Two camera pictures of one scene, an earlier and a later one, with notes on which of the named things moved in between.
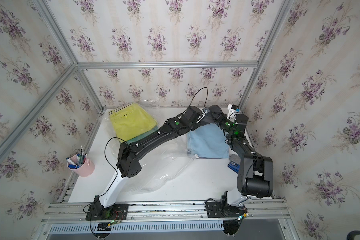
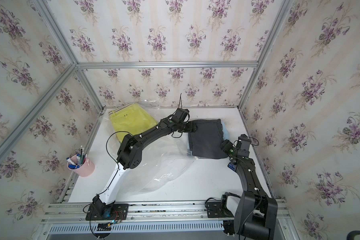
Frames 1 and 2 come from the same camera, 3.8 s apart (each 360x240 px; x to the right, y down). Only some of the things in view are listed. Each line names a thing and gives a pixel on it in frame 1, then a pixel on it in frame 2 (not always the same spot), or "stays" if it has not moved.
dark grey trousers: (211, 116) → (206, 142)
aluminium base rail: (266, 220) stays
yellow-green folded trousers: (129, 120) stays
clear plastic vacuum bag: (130, 122) stays
